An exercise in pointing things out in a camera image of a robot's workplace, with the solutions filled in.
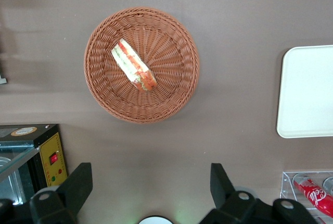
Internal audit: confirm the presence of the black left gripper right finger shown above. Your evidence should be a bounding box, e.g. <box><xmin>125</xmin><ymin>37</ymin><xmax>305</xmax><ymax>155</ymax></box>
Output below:
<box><xmin>199</xmin><ymin>163</ymin><xmax>273</xmax><ymax>224</ymax></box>

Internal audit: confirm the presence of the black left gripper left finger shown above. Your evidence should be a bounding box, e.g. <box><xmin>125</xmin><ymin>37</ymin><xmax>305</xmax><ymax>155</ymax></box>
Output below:
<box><xmin>30</xmin><ymin>162</ymin><xmax>94</xmax><ymax>224</ymax></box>

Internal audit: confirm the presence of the triangle sandwich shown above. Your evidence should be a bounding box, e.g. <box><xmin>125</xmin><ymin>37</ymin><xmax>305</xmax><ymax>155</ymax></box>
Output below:
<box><xmin>111</xmin><ymin>39</ymin><xmax>158</xmax><ymax>94</ymax></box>

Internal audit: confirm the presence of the round brown wicker basket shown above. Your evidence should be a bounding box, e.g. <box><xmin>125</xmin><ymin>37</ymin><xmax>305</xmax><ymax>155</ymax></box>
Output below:
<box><xmin>83</xmin><ymin>6</ymin><xmax>200</xmax><ymax>125</ymax></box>

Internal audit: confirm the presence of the beige plastic tray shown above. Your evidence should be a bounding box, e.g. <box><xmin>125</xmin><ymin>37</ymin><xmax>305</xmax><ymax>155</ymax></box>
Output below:
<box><xmin>276</xmin><ymin>44</ymin><xmax>333</xmax><ymax>139</ymax></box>

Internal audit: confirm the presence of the black glass food warmer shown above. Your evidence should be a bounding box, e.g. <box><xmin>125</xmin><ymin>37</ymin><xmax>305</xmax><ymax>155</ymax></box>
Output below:
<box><xmin>0</xmin><ymin>123</ymin><xmax>69</xmax><ymax>206</ymax></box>

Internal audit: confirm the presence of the steel food warmer pan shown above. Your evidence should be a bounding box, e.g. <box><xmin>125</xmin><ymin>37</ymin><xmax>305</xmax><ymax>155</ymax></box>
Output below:
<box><xmin>0</xmin><ymin>156</ymin><xmax>35</xmax><ymax>206</ymax></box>

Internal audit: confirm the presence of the clear acrylic bottle rack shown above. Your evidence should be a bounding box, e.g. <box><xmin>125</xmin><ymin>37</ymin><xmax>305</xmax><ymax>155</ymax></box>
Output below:
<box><xmin>279</xmin><ymin>171</ymin><xmax>333</xmax><ymax>224</ymax></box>

